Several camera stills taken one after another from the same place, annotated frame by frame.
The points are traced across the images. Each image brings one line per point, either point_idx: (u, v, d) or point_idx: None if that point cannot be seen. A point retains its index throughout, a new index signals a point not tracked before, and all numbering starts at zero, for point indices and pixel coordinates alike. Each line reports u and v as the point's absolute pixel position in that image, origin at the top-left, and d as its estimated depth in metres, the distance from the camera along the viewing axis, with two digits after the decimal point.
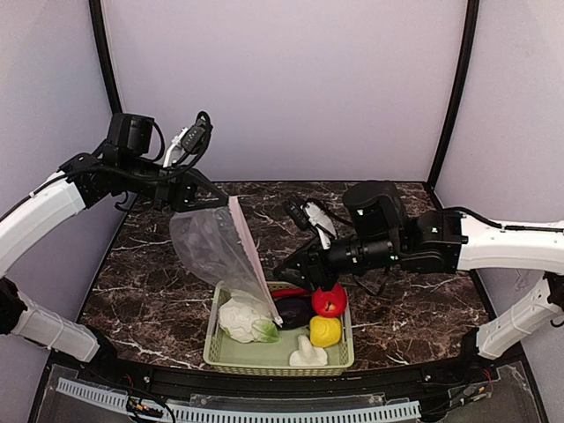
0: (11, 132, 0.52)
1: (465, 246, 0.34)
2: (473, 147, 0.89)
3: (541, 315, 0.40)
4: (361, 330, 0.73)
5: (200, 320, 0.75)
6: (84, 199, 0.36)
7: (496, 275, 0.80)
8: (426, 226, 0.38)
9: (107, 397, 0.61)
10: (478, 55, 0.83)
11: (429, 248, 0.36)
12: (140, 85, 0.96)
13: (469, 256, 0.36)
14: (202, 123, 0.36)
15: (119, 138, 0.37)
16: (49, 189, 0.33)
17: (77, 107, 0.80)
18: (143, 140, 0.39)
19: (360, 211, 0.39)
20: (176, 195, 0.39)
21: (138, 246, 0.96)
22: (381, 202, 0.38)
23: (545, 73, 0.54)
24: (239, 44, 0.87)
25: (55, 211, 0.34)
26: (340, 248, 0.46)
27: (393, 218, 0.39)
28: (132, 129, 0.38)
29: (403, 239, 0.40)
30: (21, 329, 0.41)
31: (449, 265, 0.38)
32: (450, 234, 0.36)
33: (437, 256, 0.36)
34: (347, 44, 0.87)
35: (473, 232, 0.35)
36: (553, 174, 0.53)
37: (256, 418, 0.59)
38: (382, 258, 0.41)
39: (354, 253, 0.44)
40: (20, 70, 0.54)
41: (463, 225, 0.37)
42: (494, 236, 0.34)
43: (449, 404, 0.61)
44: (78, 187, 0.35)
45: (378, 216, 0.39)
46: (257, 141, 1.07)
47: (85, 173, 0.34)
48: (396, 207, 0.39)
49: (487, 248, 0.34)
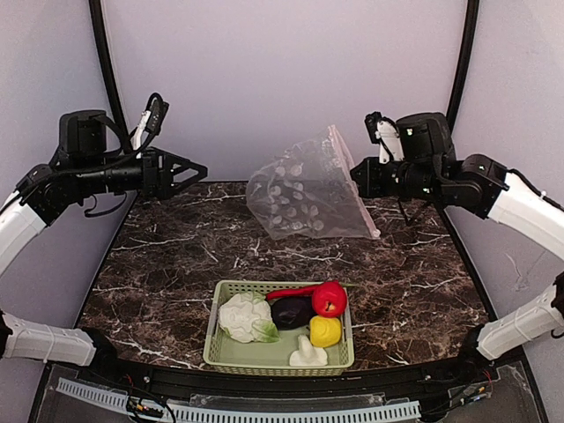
0: (11, 133, 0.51)
1: (504, 192, 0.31)
2: (473, 147, 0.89)
3: (545, 319, 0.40)
4: (361, 330, 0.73)
5: (199, 320, 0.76)
6: (43, 218, 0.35)
7: (495, 275, 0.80)
8: (472, 164, 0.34)
9: (107, 397, 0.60)
10: (478, 55, 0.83)
11: (470, 181, 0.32)
12: (140, 85, 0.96)
13: (501, 206, 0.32)
14: (159, 108, 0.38)
15: (69, 144, 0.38)
16: (3, 214, 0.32)
17: (77, 106, 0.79)
18: (93, 139, 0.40)
19: (409, 131, 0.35)
20: (158, 181, 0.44)
21: (138, 246, 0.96)
22: (432, 125, 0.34)
23: (545, 72, 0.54)
24: (240, 44, 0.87)
25: (14, 235, 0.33)
26: (389, 171, 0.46)
27: (440, 144, 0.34)
28: (80, 129, 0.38)
29: (445, 168, 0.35)
30: (11, 350, 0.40)
31: (480, 209, 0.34)
32: (493, 176, 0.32)
33: (476, 189, 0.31)
34: (347, 45, 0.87)
35: (515, 187, 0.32)
36: (552, 174, 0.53)
37: (256, 418, 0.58)
38: (419, 189, 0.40)
39: (397, 175, 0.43)
40: (20, 69, 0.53)
41: (508, 178, 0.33)
42: (531, 198, 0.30)
43: (450, 404, 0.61)
44: (33, 207, 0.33)
45: (423, 144, 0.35)
46: (258, 141, 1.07)
47: (41, 186, 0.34)
48: (443, 133, 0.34)
49: (518, 206, 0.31)
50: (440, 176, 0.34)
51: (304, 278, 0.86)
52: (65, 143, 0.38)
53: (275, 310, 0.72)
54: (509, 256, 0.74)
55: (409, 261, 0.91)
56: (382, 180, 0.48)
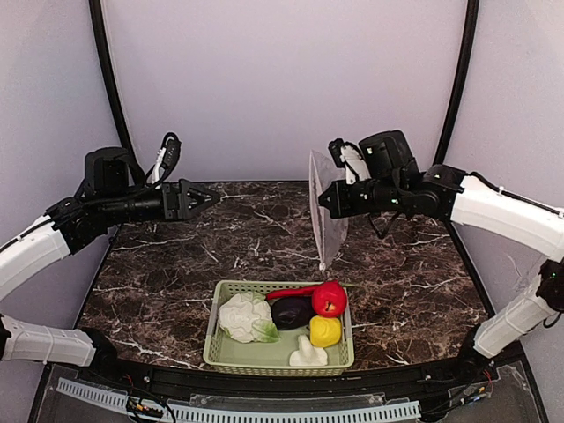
0: (12, 134, 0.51)
1: (460, 195, 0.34)
2: (473, 147, 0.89)
3: (536, 309, 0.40)
4: (361, 330, 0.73)
5: (199, 319, 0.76)
6: (70, 245, 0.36)
7: (494, 275, 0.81)
8: (430, 174, 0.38)
9: (107, 397, 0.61)
10: (478, 55, 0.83)
11: (426, 189, 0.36)
12: (140, 85, 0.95)
13: (463, 208, 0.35)
14: (173, 144, 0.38)
15: (94, 181, 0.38)
16: (35, 233, 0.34)
17: (77, 106, 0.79)
18: (118, 177, 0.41)
19: (368, 150, 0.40)
20: (178, 204, 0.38)
21: (138, 246, 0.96)
22: (387, 141, 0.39)
23: (545, 71, 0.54)
24: (240, 45, 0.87)
25: (39, 256, 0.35)
26: (357, 189, 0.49)
27: (397, 159, 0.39)
28: (104, 166, 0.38)
29: (405, 180, 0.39)
30: (10, 354, 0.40)
31: (443, 213, 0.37)
32: (449, 182, 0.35)
33: (434, 196, 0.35)
34: (347, 45, 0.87)
35: (471, 188, 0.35)
36: (552, 174, 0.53)
37: (256, 418, 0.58)
38: (388, 201, 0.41)
39: (366, 192, 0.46)
40: (21, 69, 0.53)
41: (464, 181, 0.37)
42: (488, 196, 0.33)
43: (450, 404, 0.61)
44: (63, 234, 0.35)
45: (384, 159, 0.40)
46: (258, 141, 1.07)
47: (70, 220, 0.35)
48: (399, 149, 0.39)
49: (478, 204, 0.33)
50: (399, 188, 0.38)
51: (304, 278, 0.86)
52: (92, 180, 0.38)
53: (275, 310, 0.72)
54: (508, 256, 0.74)
55: (409, 261, 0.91)
56: (352, 197, 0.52)
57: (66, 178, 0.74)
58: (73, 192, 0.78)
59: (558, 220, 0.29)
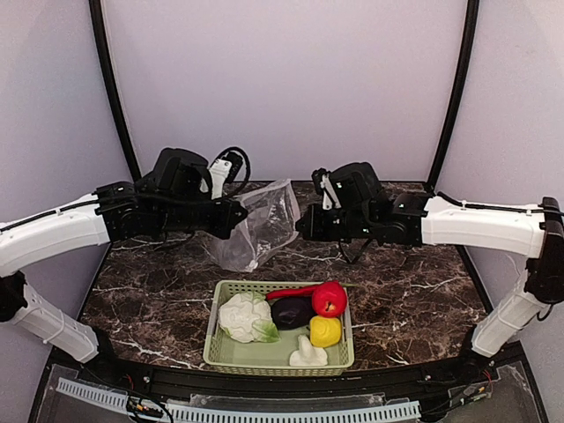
0: (11, 137, 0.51)
1: (425, 218, 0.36)
2: (474, 147, 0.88)
3: (528, 305, 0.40)
4: (361, 330, 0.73)
5: (200, 320, 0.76)
6: (109, 233, 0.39)
7: (494, 275, 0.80)
8: (395, 205, 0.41)
9: (107, 397, 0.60)
10: (479, 55, 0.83)
11: (395, 219, 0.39)
12: (140, 85, 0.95)
13: (431, 229, 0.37)
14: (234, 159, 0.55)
15: (163, 179, 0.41)
16: (77, 211, 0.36)
17: (77, 104, 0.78)
18: (184, 183, 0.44)
19: (338, 184, 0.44)
20: None
21: (138, 246, 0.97)
22: (355, 177, 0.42)
23: (545, 73, 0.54)
24: (238, 45, 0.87)
25: (80, 234, 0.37)
26: (330, 215, 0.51)
27: (367, 191, 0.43)
28: (177, 172, 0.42)
29: (374, 211, 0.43)
30: (17, 321, 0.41)
31: (414, 238, 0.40)
32: (414, 210, 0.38)
33: (401, 228, 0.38)
34: (348, 45, 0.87)
35: (434, 208, 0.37)
36: (551, 174, 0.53)
37: (256, 418, 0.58)
38: (360, 229, 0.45)
39: (339, 218, 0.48)
40: (20, 71, 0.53)
41: (429, 204, 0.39)
42: (452, 212, 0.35)
43: (450, 404, 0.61)
44: (106, 221, 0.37)
45: (354, 192, 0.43)
46: (258, 141, 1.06)
47: (118, 209, 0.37)
48: (367, 181, 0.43)
49: (446, 223, 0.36)
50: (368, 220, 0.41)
51: (304, 278, 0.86)
52: (161, 175, 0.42)
53: (275, 310, 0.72)
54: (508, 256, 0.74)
55: (409, 261, 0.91)
56: (326, 224, 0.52)
57: (65, 179, 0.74)
58: (72, 194, 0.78)
59: (527, 218, 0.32)
